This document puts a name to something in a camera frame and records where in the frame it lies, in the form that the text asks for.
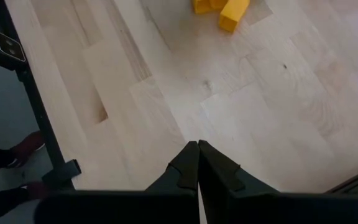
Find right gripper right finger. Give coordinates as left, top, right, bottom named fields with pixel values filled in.
left=198, top=139, right=280, bottom=197

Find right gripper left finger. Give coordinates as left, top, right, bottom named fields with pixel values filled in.
left=144, top=141, right=200, bottom=197

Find yellow toy block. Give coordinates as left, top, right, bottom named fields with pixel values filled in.
left=218, top=0, right=251, bottom=34
left=192, top=0, right=213, bottom=15
left=209, top=0, right=229, bottom=10

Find person's shoe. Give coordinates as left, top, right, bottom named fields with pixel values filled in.
left=25, top=181, right=50, bottom=202
left=9, top=130, right=45, bottom=169

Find black table-level camera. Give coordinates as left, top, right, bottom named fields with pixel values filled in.
left=0, top=18, right=28, bottom=72

